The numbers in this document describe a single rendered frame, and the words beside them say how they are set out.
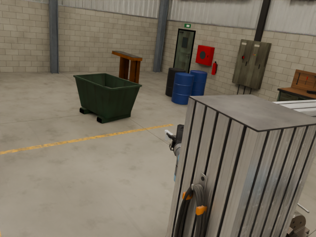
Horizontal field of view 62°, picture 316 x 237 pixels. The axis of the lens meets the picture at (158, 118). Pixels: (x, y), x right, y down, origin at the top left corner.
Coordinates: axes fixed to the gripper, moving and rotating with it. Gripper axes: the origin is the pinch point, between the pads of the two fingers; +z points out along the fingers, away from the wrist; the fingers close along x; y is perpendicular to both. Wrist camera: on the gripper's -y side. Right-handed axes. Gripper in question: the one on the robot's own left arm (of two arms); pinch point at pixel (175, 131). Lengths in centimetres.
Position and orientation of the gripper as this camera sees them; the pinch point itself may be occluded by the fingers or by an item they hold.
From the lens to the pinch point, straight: 166.8
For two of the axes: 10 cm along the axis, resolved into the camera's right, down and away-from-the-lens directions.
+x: 9.6, 2.0, 2.0
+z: -1.2, -3.5, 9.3
